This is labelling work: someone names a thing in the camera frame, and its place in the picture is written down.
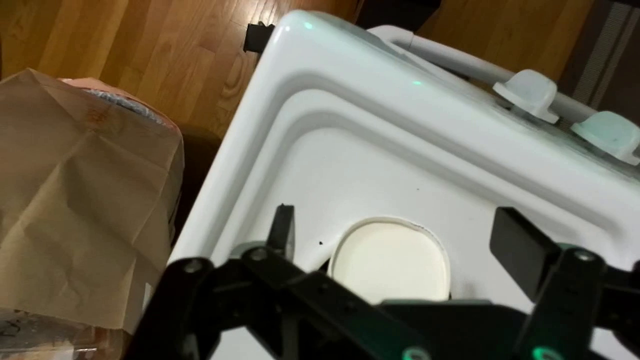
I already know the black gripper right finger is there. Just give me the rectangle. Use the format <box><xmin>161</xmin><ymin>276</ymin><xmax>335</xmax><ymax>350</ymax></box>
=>
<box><xmin>490</xmin><ymin>205</ymin><xmax>640</xmax><ymax>360</ymax></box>

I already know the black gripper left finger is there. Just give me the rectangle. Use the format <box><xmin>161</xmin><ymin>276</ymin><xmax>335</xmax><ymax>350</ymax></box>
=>
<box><xmin>125</xmin><ymin>202</ymin><xmax>427</xmax><ymax>360</ymax></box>

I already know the patterned paper cup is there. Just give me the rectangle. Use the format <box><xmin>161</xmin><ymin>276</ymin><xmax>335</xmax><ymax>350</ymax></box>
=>
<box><xmin>326</xmin><ymin>216</ymin><xmax>451</xmax><ymax>306</ymax></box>

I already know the white stove knob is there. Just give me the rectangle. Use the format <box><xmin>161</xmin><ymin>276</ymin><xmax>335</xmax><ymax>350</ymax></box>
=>
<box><xmin>569</xmin><ymin>107</ymin><xmax>640</xmax><ymax>168</ymax></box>
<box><xmin>492</xmin><ymin>67</ymin><xmax>559</xmax><ymax>126</ymax></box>

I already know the brown paper bag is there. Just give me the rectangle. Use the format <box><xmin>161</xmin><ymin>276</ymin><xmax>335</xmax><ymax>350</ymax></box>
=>
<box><xmin>0</xmin><ymin>67</ymin><xmax>185</xmax><ymax>333</ymax></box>

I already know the white gas stove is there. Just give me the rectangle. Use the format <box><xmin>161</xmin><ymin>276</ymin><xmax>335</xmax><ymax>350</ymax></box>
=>
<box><xmin>166</xmin><ymin>8</ymin><xmax>640</xmax><ymax>360</ymax></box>

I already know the white oven door handle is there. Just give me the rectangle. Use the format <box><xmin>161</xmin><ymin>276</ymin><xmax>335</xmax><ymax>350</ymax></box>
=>
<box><xmin>386</xmin><ymin>23</ymin><xmax>601</xmax><ymax>124</ymax></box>

